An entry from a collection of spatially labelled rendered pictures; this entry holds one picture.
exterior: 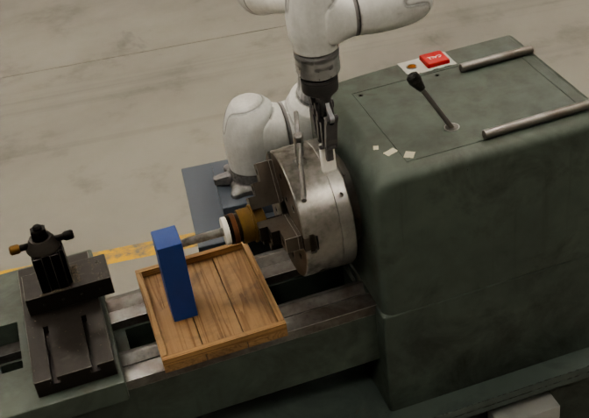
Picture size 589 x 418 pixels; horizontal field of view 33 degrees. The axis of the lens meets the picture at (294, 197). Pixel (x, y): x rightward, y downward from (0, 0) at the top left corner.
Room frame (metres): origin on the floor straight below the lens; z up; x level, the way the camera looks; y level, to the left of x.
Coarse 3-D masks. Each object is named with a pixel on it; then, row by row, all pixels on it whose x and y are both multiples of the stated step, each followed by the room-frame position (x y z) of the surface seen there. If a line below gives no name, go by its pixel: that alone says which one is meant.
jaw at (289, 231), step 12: (276, 216) 1.91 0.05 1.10; (288, 216) 1.90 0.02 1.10; (264, 228) 1.87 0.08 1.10; (276, 228) 1.86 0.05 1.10; (288, 228) 1.85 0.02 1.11; (264, 240) 1.87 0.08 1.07; (276, 240) 1.85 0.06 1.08; (288, 240) 1.81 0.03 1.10; (300, 240) 1.82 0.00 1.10; (312, 240) 1.81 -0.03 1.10; (288, 252) 1.81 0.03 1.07
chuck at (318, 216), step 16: (304, 144) 2.01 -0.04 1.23; (288, 160) 1.94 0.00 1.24; (288, 176) 1.89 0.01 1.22; (320, 176) 1.89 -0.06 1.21; (288, 192) 1.88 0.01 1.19; (320, 192) 1.86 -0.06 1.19; (288, 208) 1.90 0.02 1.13; (304, 208) 1.83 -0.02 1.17; (320, 208) 1.83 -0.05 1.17; (336, 208) 1.84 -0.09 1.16; (304, 224) 1.81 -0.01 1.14; (320, 224) 1.81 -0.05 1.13; (336, 224) 1.82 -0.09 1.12; (320, 240) 1.80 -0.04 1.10; (336, 240) 1.81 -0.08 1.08; (304, 256) 1.82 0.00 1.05; (320, 256) 1.80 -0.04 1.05; (336, 256) 1.82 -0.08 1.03; (304, 272) 1.84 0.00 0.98
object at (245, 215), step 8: (248, 208) 1.93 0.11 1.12; (224, 216) 1.93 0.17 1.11; (232, 216) 1.91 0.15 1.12; (240, 216) 1.91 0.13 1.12; (248, 216) 1.91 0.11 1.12; (256, 216) 1.92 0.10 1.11; (264, 216) 1.92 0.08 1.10; (232, 224) 1.89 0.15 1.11; (240, 224) 1.90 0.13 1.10; (248, 224) 1.89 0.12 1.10; (256, 224) 1.89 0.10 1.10; (232, 232) 1.88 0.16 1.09; (240, 232) 1.89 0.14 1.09; (248, 232) 1.88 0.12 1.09; (256, 232) 1.88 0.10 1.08; (232, 240) 1.88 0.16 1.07; (240, 240) 1.88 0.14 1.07; (248, 240) 1.89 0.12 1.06; (256, 240) 1.90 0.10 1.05
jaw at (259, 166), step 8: (272, 160) 2.01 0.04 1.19; (256, 168) 2.00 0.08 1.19; (264, 168) 1.99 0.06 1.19; (272, 168) 1.99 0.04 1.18; (264, 176) 1.98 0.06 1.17; (272, 176) 1.98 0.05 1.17; (256, 184) 1.97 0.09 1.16; (264, 184) 1.97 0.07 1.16; (272, 184) 1.97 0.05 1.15; (256, 192) 1.96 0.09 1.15; (264, 192) 1.96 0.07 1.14; (272, 192) 1.96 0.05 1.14; (248, 200) 1.95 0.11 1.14; (256, 200) 1.95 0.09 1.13; (264, 200) 1.95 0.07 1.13; (272, 200) 1.95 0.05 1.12; (280, 200) 1.95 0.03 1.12; (256, 208) 1.94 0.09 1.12
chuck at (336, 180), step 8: (312, 144) 2.00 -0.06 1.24; (320, 160) 1.93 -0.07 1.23; (328, 176) 1.89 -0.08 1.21; (336, 176) 1.89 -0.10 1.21; (336, 184) 1.87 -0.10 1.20; (344, 184) 1.87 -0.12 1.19; (336, 192) 1.86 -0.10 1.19; (344, 192) 1.86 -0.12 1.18; (336, 200) 1.85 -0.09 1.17; (344, 200) 1.85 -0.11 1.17; (344, 208) 1.84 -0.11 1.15; (344, 216) 1.83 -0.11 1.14; (352, 216) 1.83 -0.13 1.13; (344, 224) 1.82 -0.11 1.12; (352, 224) 1.83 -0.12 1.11; (344, 232) 1.82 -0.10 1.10; (352, 232) 1.82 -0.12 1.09; (344, 240) 1.82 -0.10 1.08; (352, 240) 1.82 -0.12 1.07; (344, 248) 1.82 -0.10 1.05; (352, 248) 1.82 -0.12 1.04; (344, 256) 1.83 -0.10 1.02; (352, 256) 1.84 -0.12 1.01; (344, 264) 1.86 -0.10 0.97
